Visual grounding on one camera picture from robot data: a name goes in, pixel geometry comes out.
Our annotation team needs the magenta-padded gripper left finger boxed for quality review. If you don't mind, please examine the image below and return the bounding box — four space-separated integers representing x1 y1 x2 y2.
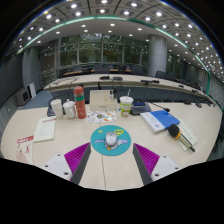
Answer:
42 142 92 186

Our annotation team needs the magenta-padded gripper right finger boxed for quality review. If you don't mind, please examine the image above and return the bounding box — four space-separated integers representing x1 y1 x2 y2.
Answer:
132 142 183 186

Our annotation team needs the silver grey computer mouse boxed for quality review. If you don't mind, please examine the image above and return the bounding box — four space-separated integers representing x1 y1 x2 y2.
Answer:
104 131 118 150

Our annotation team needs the round teal cartoon mouse pad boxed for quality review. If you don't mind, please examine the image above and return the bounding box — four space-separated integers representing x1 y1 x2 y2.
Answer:
90 124 132 157

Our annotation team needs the black handheld microphone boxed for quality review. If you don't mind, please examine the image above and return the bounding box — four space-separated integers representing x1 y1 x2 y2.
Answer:
167 123 197 153

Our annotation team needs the blue and white book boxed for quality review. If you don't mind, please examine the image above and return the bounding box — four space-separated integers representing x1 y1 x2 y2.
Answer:
139 109 181 135

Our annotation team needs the cream paper document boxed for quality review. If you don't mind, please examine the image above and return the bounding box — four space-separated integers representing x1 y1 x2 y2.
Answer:
32 115 58 144

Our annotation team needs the colourful sticker sheet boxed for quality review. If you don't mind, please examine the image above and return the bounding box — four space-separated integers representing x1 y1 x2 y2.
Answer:
86 110 118 123

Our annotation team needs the white lidded ceramic mug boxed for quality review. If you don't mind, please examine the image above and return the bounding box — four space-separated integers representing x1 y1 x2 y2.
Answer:
62 98 77 120

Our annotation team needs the red drink bottle green band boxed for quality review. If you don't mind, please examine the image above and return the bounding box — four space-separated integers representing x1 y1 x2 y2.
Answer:
73 85 88 120

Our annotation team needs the red and white leaflet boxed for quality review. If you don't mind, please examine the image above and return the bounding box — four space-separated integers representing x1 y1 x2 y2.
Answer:
15 134 35 165

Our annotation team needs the stack of white paper cups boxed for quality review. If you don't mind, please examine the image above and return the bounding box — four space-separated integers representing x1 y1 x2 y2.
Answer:
50 98 65 120

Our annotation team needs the green printed paper cup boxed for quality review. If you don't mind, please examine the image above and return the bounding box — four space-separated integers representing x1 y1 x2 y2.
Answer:
119 95 134 118

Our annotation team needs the beige wooden tray box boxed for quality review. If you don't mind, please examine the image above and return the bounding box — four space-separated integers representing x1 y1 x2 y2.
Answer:
88 89 119 112

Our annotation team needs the grey floor box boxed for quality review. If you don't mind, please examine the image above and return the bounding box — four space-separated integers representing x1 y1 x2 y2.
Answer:
14 88 32 107

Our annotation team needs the white floor appliance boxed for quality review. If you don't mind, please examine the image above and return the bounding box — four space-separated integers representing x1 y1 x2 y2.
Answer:
26 82 37 99

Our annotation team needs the group of dark office chairs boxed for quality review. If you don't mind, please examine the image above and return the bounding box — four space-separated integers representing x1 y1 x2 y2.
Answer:
59 63 214 98

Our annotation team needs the group of ceiling lights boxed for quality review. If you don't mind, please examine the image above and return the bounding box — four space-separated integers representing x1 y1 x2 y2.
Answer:
13 0 224 78

